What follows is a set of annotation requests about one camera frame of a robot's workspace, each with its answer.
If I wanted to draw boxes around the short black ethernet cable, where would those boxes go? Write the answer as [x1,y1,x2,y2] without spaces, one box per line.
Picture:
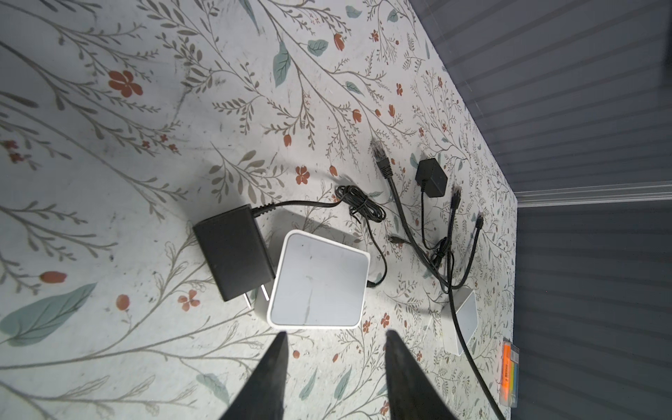
[369,137,485,291]

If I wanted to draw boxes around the white network switch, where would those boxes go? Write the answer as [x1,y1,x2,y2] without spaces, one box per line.
[255,229,371,330]
[441,286,479,356]

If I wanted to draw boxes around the black power adapter thin cord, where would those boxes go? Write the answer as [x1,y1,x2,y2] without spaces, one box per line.
[191,184,408,303]

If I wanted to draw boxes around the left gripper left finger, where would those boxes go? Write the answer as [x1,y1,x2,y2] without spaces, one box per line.
[220,332,289,419]

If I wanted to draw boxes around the pack of coloured markers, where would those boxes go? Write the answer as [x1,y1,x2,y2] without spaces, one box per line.
[500,339,520,409]

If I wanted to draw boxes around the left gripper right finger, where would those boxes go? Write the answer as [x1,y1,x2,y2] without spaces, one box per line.
[385,330,456,420]

